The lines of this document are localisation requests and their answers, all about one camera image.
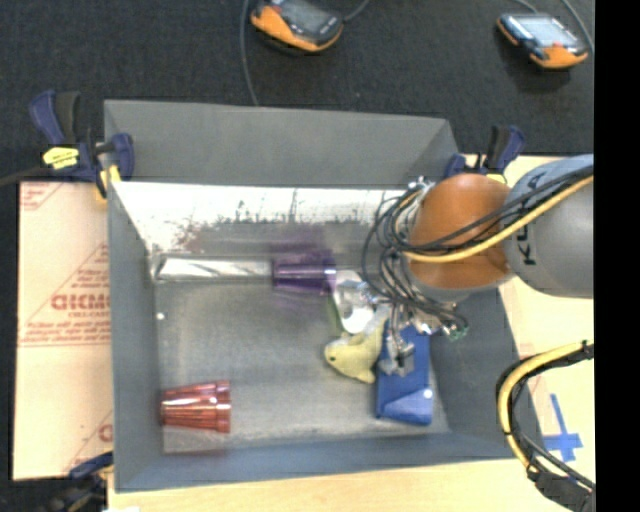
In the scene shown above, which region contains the brown cardboard board, red print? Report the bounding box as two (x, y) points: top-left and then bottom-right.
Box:
(11, 179), (115, 482)

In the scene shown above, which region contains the purple plastic cup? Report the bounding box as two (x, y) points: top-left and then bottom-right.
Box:
(271, 251), (338, 297)

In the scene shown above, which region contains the blue sponge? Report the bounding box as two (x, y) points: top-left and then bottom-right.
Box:
(374, 323), (435, 427)

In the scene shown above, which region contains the yellow-green toy dolphin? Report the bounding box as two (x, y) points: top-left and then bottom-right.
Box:
(323, 319), (390, 385)

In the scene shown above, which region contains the grey metal bin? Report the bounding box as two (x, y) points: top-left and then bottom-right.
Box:
(102, 98), (545, 494)

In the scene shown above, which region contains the red plastic cup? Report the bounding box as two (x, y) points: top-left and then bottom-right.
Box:
(159, 380), (233, 435)

